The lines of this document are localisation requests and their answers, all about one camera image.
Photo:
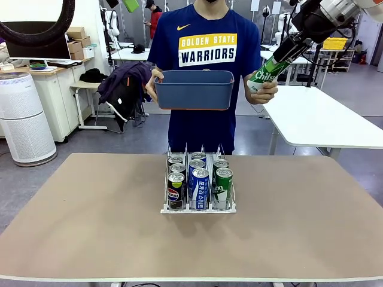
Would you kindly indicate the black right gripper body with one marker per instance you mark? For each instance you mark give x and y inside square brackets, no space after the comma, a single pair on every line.
[314,22]

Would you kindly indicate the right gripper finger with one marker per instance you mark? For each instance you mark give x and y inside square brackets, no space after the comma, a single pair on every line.
[297,52]
[282,52]

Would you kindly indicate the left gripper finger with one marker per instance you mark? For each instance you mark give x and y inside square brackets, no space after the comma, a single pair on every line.
[112,3]
[131,5]

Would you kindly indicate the green Chilsung cider can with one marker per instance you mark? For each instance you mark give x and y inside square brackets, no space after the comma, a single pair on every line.
[263,77]
[220,163]
[223,188]

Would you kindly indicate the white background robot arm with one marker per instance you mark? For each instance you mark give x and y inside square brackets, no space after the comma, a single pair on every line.
[113,24]
[282,22]

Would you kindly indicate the clear acrylic can dispenser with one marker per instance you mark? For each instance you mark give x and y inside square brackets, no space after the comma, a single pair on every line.
[197,211]

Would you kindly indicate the person's left hand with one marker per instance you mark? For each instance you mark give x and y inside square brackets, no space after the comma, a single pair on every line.
[263,95]

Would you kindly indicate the person's right hand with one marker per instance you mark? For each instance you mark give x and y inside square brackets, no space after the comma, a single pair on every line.
[151,88]

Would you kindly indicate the white background table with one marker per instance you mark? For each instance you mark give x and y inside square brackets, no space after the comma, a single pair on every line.
[266,55]

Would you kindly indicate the black tripod stand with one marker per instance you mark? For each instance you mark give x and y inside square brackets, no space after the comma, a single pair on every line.
[314,68]
[279,33]

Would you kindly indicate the person in red hoodie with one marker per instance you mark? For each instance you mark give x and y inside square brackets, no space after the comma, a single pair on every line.
[155,21]

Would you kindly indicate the yellow plastic crate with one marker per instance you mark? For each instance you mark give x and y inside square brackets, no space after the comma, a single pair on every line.
[336,44]

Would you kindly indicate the black baseball cap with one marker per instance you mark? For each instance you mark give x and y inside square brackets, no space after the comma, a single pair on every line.
[138,48]

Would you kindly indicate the wooden shelf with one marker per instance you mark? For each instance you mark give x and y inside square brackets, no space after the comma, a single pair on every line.
[341,59]

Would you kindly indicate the brown cardboard box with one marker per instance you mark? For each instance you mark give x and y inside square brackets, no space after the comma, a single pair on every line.
[77,54]
[74,32]
[78,43]

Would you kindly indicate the grey background table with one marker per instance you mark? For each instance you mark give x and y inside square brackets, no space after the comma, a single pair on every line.
[125,53]

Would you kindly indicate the small white box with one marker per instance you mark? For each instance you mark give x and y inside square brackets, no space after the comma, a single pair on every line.
[88,52]

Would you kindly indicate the red fire extinguisher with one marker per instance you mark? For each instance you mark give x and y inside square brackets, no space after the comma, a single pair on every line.
[362,57]

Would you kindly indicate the purple jacket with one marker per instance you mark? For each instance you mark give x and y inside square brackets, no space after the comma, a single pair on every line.
[131,71]

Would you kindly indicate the white side table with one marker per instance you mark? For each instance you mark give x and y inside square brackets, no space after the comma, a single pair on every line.
[314,119]

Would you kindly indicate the black hat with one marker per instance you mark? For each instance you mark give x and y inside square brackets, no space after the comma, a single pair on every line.
[92,74]

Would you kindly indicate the black keyboard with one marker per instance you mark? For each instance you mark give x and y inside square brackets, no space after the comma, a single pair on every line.
[64,63]

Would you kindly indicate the black computer monitor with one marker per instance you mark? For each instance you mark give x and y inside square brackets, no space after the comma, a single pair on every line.
[36,51]

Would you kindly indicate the black chair with backpack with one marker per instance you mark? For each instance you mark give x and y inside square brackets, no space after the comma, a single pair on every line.
[125,98]

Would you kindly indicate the small white rolling table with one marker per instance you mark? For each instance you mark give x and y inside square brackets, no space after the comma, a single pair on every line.
[76,89]

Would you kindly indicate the green bowl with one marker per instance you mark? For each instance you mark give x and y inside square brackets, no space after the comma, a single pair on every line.
[38,65]

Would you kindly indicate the person in blue shirt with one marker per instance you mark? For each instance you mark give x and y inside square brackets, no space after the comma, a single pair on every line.
[206,128]

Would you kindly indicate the white desk wooden top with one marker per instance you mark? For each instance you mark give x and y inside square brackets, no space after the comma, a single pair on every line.
[60,98]

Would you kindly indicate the white cylindrical air purifier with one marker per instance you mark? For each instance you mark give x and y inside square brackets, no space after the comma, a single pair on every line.
[27,119]

